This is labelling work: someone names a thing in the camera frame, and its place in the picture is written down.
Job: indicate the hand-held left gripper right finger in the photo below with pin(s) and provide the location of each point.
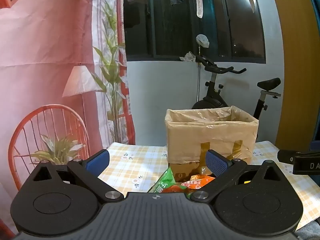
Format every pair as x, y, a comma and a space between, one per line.
216, 162

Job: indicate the checked tablecloth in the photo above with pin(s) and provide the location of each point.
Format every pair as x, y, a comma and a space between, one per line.
130, 165

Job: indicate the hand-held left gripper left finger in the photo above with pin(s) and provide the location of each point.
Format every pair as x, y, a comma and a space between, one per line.
98, 161

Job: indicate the orange red lettered snack packet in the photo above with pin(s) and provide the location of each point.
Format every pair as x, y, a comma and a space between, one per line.
197, 183

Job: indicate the crumpled white tissue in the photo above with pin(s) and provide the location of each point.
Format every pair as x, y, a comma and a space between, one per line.
188, 57

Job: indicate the black exercise bike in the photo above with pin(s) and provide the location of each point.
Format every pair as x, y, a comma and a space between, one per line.
212, 100

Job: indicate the green snack packet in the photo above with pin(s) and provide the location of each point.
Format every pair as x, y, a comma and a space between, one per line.
167, 180

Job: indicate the pink printed backdrop cloth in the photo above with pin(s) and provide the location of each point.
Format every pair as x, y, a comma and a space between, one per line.
50, 55

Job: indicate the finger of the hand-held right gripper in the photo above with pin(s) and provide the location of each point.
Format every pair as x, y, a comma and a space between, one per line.
286, 158

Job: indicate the dark window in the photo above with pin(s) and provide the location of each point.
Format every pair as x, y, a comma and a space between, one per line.
175, 30

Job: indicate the white plastic bag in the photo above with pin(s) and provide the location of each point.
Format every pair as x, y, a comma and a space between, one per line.
203, 40

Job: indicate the yellow wooden door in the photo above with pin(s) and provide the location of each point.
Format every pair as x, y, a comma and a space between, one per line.
297, 67

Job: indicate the cardboard box with plastic liner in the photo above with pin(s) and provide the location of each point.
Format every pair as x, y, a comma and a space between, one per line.
212, 135

